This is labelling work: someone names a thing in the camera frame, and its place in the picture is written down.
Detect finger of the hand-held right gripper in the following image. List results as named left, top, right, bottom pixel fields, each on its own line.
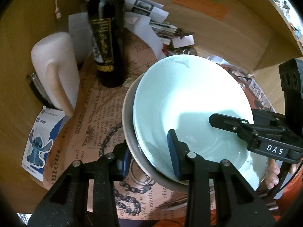
left=250, top=108, right=288, bottom=130
left=209, top=113, right=261, bottom=145

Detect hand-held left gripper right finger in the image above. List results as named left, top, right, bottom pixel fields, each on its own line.
left=167, top=130, right=276, bottom=227

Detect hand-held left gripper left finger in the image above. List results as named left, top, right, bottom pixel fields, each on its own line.
left=28, top=143, right=130, bottom=227

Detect pinkish grey bowl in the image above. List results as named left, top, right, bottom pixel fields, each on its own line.
left=122, top=72, right=215, bottom=193

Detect mint green bowl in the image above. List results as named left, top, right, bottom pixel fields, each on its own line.
left=133, top=55, right=253, bottom=172

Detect person's right hand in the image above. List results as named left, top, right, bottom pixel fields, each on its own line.
left=265, top=157, right=299, bottom=189

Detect newspaper print mat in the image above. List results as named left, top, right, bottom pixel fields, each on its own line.
left=45, top=31, right=277, bottom=220

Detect wooden shelf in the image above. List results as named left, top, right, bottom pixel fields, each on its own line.
left=251, top=0, right=303, bottom=58

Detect blue white cartoon carton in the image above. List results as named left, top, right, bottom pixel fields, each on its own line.
left=22, top=106, right=66, bottom=177

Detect small white card box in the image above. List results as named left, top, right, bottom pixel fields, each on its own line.
left=172, top=35, right=195, bottom=49

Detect pile of booklets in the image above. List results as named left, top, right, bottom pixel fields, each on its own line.
left=149, top=21, right=181, bottom=44

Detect dark wine bottle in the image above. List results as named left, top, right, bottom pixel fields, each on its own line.
left=87, top=0, right=127, bottom=88

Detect black metal case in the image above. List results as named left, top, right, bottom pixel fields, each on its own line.
left=27, top=72, right=56, bottom=110

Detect folded white paper sheet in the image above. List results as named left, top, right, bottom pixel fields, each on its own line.
left=123, top=16, right=164, bottom=60

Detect orange sticky note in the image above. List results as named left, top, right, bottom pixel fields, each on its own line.
left=172, top=0, right=228, bottom=21

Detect white lined paper sheet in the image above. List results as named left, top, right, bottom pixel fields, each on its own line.
left=68, top=11, right=95, bottom=65

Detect rolled newspapers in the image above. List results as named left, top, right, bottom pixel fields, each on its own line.
left=84, top=0, right=169, bottom=24

